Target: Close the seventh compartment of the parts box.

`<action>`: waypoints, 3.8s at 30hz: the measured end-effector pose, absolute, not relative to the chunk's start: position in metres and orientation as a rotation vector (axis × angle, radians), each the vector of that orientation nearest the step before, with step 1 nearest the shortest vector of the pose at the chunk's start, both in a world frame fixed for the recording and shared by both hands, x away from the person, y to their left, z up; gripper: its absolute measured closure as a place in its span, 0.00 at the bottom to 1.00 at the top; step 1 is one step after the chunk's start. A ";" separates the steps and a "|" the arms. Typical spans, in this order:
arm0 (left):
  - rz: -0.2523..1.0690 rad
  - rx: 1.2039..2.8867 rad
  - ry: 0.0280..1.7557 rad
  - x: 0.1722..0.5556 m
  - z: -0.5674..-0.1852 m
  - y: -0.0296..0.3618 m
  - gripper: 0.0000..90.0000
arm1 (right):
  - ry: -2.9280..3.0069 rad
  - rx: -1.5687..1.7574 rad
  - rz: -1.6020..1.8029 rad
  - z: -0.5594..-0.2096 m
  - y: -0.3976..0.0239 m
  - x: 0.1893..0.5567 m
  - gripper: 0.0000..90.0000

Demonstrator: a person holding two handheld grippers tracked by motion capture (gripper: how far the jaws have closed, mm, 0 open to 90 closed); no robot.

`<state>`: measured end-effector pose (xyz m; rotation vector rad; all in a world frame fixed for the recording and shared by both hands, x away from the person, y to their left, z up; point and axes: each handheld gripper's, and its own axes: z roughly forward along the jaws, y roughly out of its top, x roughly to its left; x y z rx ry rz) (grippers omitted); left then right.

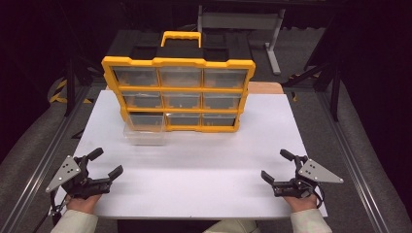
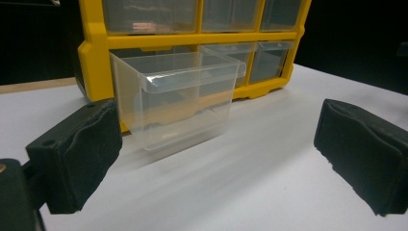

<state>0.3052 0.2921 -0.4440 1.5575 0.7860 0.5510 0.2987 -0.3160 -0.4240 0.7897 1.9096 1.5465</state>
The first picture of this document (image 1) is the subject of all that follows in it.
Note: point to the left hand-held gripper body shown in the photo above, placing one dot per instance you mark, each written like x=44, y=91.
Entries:
x=69, y=173

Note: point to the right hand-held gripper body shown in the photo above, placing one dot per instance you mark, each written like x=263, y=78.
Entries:
x=307, y=176

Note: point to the clear plastic drawer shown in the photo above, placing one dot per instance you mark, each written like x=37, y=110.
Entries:
x=145, y=136

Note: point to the yellow black drawer cabinet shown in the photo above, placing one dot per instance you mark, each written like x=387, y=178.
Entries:
x=181, y=52

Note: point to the person's right hand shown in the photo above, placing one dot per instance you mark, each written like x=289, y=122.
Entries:
x=301, y=203

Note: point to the person's left hand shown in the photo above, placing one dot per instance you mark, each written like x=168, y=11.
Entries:
x=82, y=204

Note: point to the yellow black floor tape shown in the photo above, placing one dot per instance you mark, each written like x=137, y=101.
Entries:
x=60, y=93
x=294, y=95

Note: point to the person's lap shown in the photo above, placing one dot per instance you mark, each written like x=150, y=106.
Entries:
x=231, y=227

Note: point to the white board sheet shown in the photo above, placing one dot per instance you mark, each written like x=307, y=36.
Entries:
x=200, y=174

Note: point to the black tripod stand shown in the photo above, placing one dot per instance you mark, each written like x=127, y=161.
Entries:
x=70, y=84
x=335, y=87

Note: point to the group of clear drawers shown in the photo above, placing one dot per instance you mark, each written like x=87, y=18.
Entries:
x=180, y=77

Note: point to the grey metal stand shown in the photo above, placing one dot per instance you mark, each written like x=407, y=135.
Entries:
x=241, y=21

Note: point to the aluminium rail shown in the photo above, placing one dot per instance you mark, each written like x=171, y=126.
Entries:
x=354, y=168
x=39, y=168

